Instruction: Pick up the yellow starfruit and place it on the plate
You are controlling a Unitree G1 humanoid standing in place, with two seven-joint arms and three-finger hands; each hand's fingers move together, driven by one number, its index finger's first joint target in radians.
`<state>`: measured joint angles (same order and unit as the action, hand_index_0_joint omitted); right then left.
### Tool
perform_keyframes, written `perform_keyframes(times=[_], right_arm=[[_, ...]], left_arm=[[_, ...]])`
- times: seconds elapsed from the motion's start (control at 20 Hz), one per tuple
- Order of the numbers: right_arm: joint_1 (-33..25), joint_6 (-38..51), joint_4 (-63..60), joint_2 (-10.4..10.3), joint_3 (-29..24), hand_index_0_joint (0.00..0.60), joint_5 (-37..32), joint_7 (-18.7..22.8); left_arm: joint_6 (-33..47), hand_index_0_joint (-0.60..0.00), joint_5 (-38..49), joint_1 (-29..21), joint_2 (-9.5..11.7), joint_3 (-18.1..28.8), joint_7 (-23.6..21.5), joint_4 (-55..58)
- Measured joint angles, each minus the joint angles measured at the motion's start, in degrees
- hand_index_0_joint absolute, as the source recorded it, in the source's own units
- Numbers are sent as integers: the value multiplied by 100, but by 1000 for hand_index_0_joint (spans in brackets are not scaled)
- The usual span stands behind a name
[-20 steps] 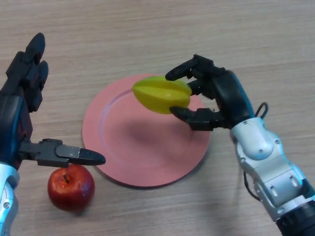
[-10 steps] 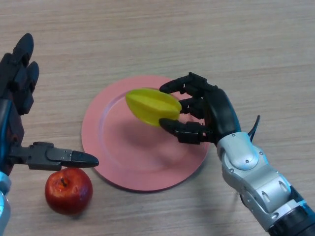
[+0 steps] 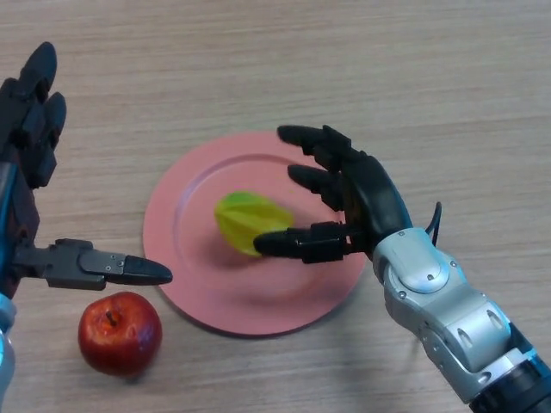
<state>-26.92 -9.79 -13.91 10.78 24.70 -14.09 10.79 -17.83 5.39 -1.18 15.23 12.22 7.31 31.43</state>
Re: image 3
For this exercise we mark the pink round plate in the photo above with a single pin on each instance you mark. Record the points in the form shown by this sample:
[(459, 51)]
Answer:
[(202, 266)]

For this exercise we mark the red apple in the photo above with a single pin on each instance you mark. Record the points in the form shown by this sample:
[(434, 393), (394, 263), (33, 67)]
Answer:
[(120, 340)]

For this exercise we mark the yellow green starfruit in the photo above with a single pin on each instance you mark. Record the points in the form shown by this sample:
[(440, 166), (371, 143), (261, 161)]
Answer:
[(249, 217)]

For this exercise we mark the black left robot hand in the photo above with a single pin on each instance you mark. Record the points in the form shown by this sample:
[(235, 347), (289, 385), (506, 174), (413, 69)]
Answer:
[(21, 146)]

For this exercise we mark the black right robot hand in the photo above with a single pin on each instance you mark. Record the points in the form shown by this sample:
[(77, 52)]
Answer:
[(379, 202)]

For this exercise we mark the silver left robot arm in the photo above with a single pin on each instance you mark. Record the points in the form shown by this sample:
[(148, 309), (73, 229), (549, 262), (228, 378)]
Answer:
[(5, 353)]

